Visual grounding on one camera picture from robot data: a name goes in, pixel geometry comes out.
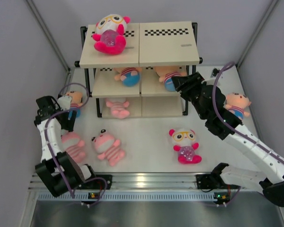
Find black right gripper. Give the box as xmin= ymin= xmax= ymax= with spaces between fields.
xmin=171 ymin=72 xmax=208 ymax=121

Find boy plush striped shirt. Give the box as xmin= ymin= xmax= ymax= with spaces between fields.
xmin=64 ymin=91 xmax=83 ymax=118
xmin=153 ymin=66 xmax=187 ymax=92
xmin=224 ymin=92 xmax=251 ymax=120

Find pink striped frog plush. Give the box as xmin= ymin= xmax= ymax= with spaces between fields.
xmin=105 ymin=97 xmax=130 ymax=119
xmin=61 ymin=131 xmax=86 ymax=164
xmin=91 ymin=129 xmax=126 ymax=166

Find pink white glasses plush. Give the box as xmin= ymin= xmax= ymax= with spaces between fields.
xmin=92 ymin=14 xmax=131 ymax=55
xmin=169 ymin=128 xmax=202 ymax=165

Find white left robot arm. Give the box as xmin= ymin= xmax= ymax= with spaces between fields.
xmin=34 ymin=96 xmax=98 ymax=197

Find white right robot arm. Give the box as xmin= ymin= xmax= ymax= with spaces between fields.
xmin=172 ymin=72 xmax=284 ymax=207

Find beige three-tier shelf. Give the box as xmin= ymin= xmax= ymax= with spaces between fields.
xmin=75 ymin=21 xmax=202 ymax=118

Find boy plush blue pants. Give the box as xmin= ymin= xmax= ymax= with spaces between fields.
xmin=114 ymin=67 xmax=142 ymax=87

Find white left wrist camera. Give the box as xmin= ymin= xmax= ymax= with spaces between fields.
xmin=57 ymin=96 xmax=72 ymax=111

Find aluminium rail base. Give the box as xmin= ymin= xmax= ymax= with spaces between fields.
xmin=29 ymin=172 xmax=250 ymax=207

